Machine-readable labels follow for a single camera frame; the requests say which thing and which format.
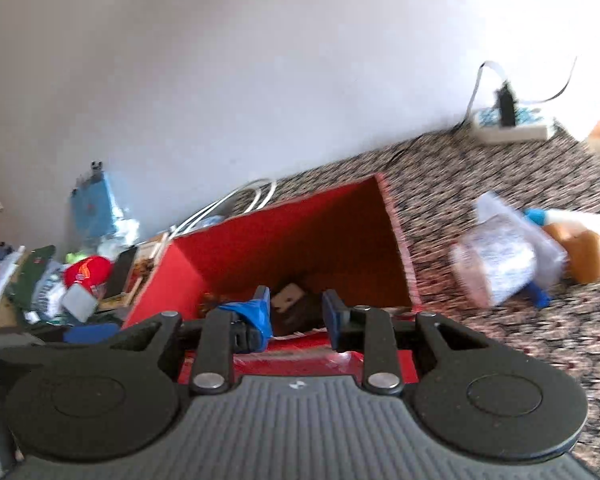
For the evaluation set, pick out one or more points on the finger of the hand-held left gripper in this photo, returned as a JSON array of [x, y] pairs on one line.
[[90, 333]]

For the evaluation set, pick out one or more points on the white tube with blue cap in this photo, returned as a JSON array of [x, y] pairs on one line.
[[575, 222]]

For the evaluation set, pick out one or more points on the blue bag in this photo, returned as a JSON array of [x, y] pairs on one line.
[[92, 205]]

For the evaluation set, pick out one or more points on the grey square box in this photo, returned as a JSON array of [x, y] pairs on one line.
[[79, 302]]

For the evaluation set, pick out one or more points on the white power strip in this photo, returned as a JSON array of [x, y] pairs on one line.
[[525, 132]]

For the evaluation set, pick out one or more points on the red cap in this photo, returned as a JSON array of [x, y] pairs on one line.
[[87, 270]]

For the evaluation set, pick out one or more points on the red fabric-covered box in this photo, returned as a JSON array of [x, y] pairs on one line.
[[290, 240]]

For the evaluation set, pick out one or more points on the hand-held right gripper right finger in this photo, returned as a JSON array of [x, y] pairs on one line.
[[334, 320]]

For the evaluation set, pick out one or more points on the printed clear tape roll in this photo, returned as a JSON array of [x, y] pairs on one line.
[[505, 260]]

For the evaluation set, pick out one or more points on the white crumpled tissue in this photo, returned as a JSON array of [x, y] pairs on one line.
[[120, 240]]

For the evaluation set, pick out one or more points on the clear plastic bag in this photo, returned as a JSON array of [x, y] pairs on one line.
[[550, 255]]

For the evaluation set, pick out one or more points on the yellow green ball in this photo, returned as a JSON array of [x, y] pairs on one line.
[[73, 258]]

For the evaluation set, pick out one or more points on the dark green flat item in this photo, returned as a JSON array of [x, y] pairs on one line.
[[32, 270]]

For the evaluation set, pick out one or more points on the blue marker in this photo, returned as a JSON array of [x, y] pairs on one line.
[[540, 295]]

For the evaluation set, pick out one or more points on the black charger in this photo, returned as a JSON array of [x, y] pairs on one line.
[[506, 107]]

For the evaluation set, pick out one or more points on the brown patterned book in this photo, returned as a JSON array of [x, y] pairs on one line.
[[147, 260]]

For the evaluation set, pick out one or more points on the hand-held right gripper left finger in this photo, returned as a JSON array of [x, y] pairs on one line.
[[257, 317]]

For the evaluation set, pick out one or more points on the tan rounded wooden piece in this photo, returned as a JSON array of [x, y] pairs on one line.
[[582, 255]]

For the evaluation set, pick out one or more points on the dark case with square plate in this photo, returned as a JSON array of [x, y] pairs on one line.
[[300, 310]]

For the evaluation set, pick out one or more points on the grey patterned pouch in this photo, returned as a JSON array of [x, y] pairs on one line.
[[47, 287]]

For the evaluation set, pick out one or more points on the black phone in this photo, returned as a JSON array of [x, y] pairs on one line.
[[120, 272]]

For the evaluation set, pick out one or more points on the floral patterned cloth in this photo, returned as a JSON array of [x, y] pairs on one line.
[[505, 360]]

